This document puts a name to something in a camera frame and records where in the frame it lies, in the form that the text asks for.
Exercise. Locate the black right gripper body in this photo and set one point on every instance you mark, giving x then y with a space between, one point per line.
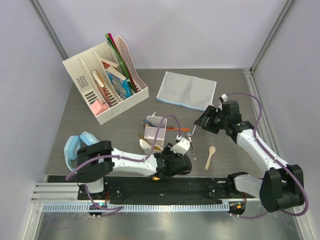
216 121

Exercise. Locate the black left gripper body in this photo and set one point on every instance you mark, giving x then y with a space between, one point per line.
168 153

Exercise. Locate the silver metal spoon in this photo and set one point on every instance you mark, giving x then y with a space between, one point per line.
189 137

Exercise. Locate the orange plastic utensil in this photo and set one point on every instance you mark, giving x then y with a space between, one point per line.
178 129

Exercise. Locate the white ceramic spoon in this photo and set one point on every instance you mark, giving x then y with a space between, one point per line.
144 145

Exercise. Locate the white utensil container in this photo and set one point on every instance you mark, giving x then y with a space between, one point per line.
157 132

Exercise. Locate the blue plastic knife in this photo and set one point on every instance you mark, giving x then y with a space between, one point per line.
146 122

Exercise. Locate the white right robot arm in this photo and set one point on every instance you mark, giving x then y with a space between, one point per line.
282 183

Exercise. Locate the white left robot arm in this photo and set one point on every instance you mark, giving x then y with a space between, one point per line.
96 161

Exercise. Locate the beige wooden spoon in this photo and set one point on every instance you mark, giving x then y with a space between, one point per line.
211 151

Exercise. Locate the grey folded cloth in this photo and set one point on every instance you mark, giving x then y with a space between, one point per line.
186 91

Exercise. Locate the blue illustrated book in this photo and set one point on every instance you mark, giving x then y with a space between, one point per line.
119 82

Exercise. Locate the pink box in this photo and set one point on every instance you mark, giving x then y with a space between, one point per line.
99 107

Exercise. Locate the light blue headphones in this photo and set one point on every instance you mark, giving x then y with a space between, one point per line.
74 143

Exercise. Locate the red striped book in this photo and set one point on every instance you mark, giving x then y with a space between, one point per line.
101 87

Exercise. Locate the green plastic folder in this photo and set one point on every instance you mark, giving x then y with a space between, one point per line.
122 63

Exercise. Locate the white desktop file organizer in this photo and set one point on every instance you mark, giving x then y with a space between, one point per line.
81 65

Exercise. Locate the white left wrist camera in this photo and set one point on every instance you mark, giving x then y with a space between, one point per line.
181 147

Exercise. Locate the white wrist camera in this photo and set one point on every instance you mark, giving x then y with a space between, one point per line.
222 99
181 147

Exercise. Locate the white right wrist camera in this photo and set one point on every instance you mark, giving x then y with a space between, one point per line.
222 99

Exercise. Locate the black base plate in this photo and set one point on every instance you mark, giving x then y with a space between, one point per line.
142 190

